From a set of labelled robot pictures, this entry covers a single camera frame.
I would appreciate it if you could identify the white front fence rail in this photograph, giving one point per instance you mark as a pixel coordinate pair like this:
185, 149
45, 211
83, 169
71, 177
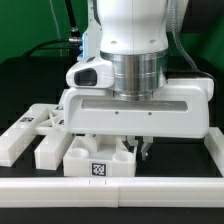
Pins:
111, 192

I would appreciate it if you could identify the white right fence rail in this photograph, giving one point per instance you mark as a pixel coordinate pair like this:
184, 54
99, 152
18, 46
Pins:
214, 141

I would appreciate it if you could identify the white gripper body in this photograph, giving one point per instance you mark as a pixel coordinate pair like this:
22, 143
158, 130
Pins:
179, 109

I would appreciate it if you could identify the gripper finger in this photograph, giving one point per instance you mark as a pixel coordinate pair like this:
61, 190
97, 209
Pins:
129, 144
146, 149

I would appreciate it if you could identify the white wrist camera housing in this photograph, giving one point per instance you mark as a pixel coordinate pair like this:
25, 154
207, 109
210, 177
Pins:
93, 72

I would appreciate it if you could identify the white fence rail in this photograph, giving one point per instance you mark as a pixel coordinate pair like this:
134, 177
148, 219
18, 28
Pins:
111, 192
214, 141

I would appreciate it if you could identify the white chair back frame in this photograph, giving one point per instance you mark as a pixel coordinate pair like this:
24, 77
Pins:
45, 120

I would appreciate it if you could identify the white chair seat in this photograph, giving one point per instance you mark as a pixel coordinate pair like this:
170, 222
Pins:
99, 156

